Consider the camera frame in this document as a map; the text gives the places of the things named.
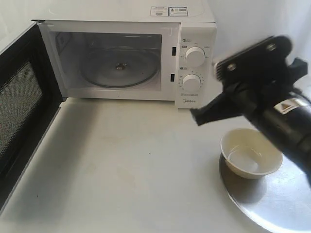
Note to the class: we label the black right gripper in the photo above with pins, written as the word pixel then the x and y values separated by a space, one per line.
pixel 260 87

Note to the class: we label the cream ceramic bowl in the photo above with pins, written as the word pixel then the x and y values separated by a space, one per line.
pixel 249 154

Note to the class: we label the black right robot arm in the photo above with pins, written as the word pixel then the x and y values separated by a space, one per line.
pixel 290 136

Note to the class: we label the white microwave oven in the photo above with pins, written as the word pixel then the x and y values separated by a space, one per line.
pixel 181 32

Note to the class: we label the glass microwave turntable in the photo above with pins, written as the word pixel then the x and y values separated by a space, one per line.
pixel 119 67

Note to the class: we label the round silver metal tray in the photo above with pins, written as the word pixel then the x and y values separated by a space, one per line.
pixel 279 202

